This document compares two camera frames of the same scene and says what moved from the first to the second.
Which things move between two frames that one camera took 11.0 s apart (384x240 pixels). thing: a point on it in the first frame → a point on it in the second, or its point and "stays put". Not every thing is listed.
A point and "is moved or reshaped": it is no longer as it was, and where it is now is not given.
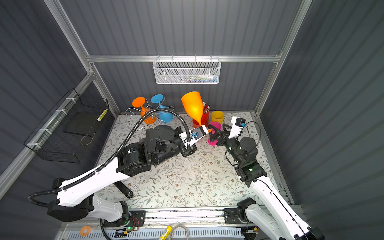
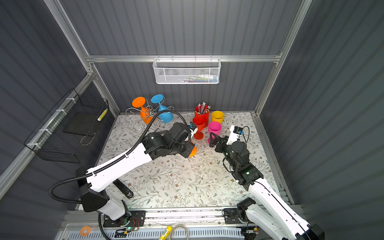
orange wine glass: x=193 y=103 is moved or reshaped
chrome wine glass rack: x=152 y=117 stays put
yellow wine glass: x=217 y=116 stays put
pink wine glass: x=218 y=125 stays put
